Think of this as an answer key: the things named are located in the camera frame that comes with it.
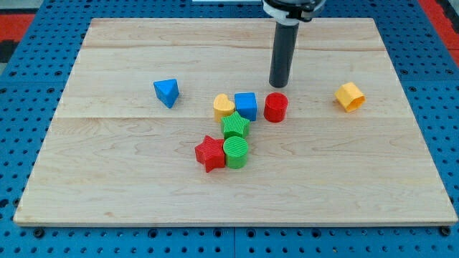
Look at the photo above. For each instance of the green cylinder block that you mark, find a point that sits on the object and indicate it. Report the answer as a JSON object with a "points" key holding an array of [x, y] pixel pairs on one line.
{"points": [[235, 149]]}

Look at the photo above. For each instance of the red star block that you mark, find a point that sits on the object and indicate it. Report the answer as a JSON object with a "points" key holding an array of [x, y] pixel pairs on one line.
{"points": [[210, 153]]}

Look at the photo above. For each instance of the wooden board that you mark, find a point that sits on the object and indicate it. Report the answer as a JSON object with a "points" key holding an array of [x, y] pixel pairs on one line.
{"points": [[115, 155]]}

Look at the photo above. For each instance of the yellow hexagon block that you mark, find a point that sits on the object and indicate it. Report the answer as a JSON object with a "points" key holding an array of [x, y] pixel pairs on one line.
{"points": [[350, 97]]}

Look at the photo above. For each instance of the yellow heart block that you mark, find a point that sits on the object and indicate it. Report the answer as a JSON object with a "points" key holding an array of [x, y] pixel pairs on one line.
{"points": [[222, 107]]}

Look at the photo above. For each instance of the red cylinder block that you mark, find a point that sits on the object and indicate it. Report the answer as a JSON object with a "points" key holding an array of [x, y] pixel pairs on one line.
{"points": [[276, 105]]}

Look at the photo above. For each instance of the green star block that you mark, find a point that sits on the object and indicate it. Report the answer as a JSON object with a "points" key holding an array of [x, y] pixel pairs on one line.
{"points": [[235, 125]]}

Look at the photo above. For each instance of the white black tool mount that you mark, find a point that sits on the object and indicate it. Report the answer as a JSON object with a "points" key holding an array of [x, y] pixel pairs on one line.
{"points": [[291, 12]]}

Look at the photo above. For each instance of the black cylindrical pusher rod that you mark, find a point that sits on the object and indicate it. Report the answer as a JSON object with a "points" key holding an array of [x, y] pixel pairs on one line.
{"points": [[282, 54]]}

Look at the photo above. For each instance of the blue cube block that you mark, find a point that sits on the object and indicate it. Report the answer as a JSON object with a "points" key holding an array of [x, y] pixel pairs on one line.
{"points": [[246, 105]]}

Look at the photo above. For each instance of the blue triangle block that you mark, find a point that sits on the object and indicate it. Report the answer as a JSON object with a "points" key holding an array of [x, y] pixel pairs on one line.
{"points": [[167, 91]]}

